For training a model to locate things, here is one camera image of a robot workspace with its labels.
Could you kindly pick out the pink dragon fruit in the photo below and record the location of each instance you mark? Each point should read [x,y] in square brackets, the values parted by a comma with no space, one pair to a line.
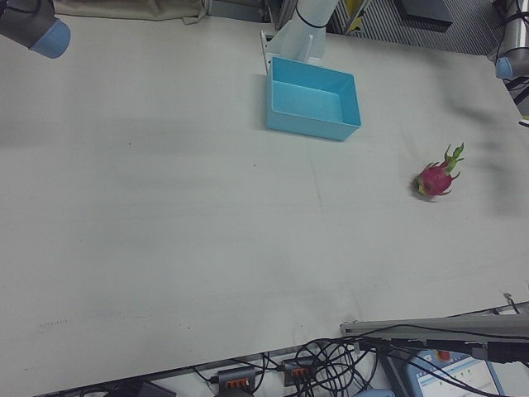
[434,180]

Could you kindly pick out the light blue plastic bin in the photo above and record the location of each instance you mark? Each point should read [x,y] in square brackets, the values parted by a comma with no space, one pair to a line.
[306,124]

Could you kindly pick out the grey hub with orange ports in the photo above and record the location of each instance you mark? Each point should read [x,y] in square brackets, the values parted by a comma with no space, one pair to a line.
[299,370]
[235,377]

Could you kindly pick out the beige cloth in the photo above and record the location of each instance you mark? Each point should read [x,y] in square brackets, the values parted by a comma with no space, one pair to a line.
[124,9]

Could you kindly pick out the black box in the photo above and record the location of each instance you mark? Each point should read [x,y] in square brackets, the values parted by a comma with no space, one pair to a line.
[425,12]

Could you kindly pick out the teach pendant with red button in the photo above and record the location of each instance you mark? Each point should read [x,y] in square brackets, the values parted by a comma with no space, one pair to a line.
[454,372]

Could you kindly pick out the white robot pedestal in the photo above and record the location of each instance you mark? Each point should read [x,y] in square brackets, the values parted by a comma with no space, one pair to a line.
[308,16]

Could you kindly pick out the aluminium profile rail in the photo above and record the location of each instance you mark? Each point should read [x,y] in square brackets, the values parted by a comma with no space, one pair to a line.
[413,328]

